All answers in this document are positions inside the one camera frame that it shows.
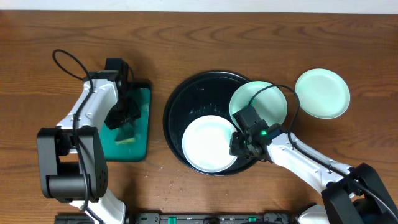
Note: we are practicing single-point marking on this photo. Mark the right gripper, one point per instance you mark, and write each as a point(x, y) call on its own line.
point(237, 144)

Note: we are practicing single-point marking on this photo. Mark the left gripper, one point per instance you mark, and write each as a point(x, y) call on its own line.
point(123, 115)

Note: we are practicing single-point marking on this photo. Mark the yellow green sponge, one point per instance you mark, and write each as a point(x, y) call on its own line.
point(126, 134)

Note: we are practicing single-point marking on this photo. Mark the white plate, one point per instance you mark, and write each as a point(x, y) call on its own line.
point(206, 144)

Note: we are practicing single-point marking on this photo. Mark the mint plate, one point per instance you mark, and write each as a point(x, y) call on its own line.
point(270, 104)
point(322, 93)

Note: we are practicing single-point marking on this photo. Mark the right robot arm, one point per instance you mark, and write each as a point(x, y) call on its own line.
point(349, 194)

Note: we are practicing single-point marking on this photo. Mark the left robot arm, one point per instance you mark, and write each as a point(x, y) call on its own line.
point(72, 163)

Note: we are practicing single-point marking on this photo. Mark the black rectangular sponge tray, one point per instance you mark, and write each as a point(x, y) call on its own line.
point(137, 150)

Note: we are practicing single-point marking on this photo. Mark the round black tray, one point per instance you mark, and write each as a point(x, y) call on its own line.
point(206, 93)

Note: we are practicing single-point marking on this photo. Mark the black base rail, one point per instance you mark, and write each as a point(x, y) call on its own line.
point(163, 218)

